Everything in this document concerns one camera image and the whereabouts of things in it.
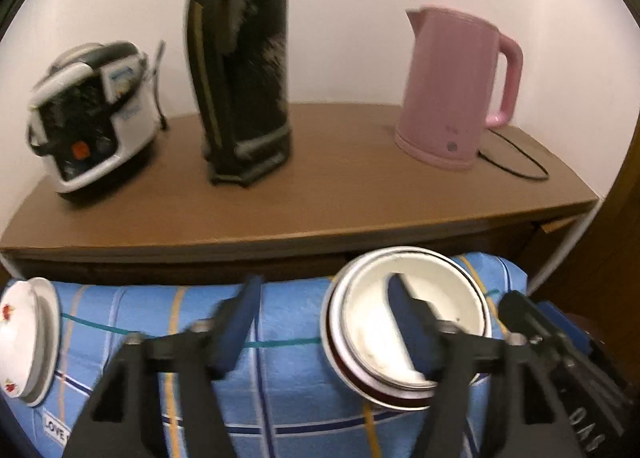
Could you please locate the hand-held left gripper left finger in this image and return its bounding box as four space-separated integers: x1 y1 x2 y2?
62 274 264 458

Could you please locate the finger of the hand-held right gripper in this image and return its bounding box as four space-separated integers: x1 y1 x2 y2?
498 290 568 356

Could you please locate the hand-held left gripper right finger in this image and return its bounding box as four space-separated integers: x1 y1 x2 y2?
387 273 586 458

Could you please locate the white enamel bowl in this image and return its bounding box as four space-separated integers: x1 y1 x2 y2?
332 252 493 391

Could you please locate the stainless steel bowl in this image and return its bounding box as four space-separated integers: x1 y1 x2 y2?
320 246 497 412

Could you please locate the white plate with red flowers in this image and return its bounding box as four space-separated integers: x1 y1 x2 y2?
0 278 43 399

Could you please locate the blue checked tablecloth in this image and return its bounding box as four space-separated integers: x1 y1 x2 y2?
0 252 528 458

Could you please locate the brown wooden cabinet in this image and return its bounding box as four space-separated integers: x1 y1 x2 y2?
0 102 601 284

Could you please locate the plain white oval plate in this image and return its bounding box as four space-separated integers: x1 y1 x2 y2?
25 278 62 407

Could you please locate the pink electric kettle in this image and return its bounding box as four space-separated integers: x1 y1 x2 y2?
394 7 524 172

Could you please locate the white and black rice cooker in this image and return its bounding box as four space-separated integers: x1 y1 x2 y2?
26 40 163 195

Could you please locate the black thermos flask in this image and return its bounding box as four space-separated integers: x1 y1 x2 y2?
184 0 293 188

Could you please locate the black kettle cable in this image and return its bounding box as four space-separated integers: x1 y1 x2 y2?
477 128 550 182

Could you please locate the black rice cooker cable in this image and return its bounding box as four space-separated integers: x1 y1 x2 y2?
152 40 170 131

